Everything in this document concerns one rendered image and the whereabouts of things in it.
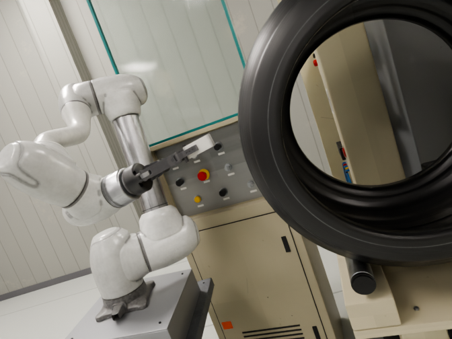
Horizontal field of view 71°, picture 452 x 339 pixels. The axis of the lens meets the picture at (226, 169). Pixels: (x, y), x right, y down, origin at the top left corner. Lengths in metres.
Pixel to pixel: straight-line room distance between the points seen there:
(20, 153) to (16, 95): 3.84
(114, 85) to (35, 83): 3.19
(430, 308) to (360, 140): 0.44
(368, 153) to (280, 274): 0.74
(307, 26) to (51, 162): 0.58
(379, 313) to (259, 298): 0.92
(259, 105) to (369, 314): 0.44
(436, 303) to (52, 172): 0.82
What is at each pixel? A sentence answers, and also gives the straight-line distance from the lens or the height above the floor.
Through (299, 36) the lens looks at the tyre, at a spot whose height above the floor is 1.36.
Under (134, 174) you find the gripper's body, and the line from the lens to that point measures 0.79.
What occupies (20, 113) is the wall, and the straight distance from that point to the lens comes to 4.59.
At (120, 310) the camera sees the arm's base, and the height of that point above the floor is 0.80.
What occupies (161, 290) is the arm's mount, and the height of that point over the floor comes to 0.76.
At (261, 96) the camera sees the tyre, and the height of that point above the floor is 1.29.
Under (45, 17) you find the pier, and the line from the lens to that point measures 4.15.
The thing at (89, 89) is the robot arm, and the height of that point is 1.54.
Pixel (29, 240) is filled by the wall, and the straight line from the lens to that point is 4.93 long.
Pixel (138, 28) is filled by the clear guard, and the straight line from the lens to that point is 1.49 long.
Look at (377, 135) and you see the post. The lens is 0.97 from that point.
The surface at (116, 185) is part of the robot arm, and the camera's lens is 0.80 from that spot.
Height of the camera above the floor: 1.28
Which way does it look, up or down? 9 degrees down
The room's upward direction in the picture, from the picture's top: 20 degrees counter-clockwise
